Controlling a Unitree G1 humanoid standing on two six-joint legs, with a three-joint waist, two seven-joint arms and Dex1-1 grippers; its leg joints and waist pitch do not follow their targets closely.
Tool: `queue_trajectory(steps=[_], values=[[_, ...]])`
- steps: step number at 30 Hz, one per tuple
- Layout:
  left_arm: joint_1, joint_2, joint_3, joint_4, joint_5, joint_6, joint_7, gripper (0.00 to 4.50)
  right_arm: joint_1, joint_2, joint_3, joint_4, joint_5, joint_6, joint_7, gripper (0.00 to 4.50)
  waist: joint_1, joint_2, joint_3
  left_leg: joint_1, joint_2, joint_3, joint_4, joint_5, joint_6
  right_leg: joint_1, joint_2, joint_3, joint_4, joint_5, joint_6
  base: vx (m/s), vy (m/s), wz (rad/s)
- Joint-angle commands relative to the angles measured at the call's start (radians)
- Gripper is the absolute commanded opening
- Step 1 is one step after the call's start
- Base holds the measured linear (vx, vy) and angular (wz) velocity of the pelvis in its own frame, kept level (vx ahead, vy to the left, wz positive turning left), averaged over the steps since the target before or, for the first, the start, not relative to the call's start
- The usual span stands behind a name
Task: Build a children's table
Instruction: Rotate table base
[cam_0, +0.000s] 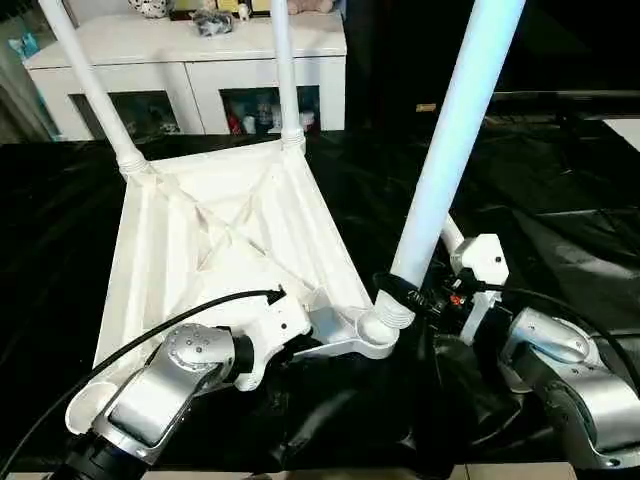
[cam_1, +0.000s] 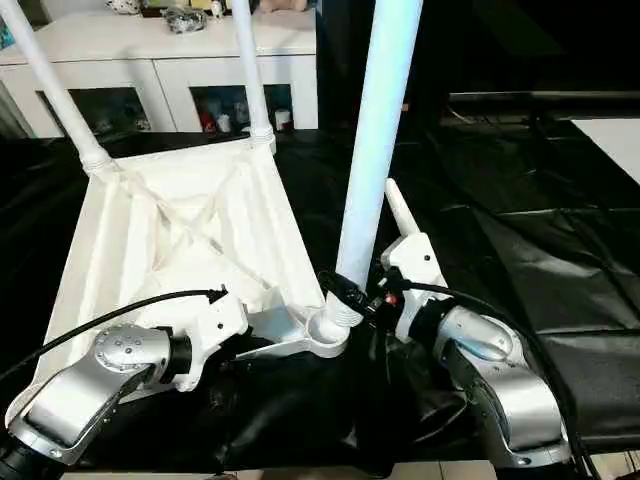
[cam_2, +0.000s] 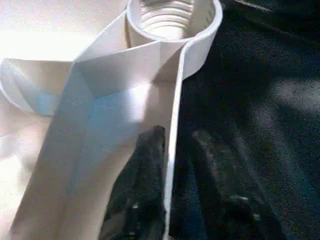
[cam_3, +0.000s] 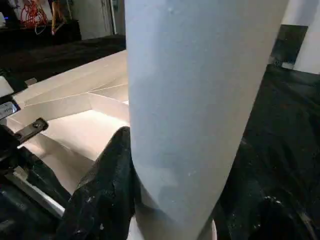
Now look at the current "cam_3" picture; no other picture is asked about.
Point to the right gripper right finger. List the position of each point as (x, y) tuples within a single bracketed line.
[(270, 215)]

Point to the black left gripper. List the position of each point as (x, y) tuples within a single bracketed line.
[(20, 190)]

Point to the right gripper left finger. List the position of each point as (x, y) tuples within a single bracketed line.
[(105, 200)]

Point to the white plastic table top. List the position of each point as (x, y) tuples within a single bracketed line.
[(75, 130)]

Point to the white plastic table leg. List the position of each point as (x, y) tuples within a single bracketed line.
[(200, 100), (307, 45)]

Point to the black work mat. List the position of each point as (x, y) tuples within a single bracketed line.
[(285, 125)]

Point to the dark cabinet with yellow label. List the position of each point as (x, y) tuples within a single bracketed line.
[(287, 47)]

